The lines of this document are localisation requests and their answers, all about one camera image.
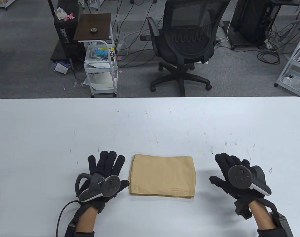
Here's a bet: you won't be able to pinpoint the person's left hand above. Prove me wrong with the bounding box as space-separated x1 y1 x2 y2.
80 151 130 214

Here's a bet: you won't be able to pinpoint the person's right hand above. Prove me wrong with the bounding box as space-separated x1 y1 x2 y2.
209 153 266 204

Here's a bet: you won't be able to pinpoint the pile of brown envelopes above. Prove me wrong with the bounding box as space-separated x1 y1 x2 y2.
128 154 197 199

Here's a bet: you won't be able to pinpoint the person's left forearm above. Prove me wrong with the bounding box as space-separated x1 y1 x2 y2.
75 206 98 234

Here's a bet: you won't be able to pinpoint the black sensor box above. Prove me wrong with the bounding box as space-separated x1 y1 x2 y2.
65 222 77 237
269 211 294 237

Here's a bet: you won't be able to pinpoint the white paper sheets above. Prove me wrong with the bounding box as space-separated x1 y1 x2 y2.
91 74 114 90

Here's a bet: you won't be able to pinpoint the white rolling cart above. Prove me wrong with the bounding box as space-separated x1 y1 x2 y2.
84 23 119 98

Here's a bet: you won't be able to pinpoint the white shelf trolley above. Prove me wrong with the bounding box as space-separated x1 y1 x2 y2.
274 30 300 97

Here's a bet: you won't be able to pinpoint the blue white cardboard box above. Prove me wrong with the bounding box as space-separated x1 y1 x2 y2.
54 61 69 75

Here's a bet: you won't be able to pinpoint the black mesh office chair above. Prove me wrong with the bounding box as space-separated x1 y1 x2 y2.
140 0 231 97

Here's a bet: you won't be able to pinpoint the black computer tower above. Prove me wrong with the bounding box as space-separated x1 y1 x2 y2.
54 0 80 59

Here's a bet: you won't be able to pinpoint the black equipment cabinet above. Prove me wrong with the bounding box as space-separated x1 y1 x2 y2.
232 0 272 48

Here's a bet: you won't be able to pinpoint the dark brown wooden board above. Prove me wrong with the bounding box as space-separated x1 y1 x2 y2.
73 14 111 41

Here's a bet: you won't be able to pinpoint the crumpled white tissue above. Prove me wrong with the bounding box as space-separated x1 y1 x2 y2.
55 7 66 20

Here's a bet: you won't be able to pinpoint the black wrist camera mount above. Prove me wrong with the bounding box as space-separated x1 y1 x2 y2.
234 199 253 219

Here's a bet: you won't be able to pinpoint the coiled black cable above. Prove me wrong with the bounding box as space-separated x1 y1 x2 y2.
257 46 281 65

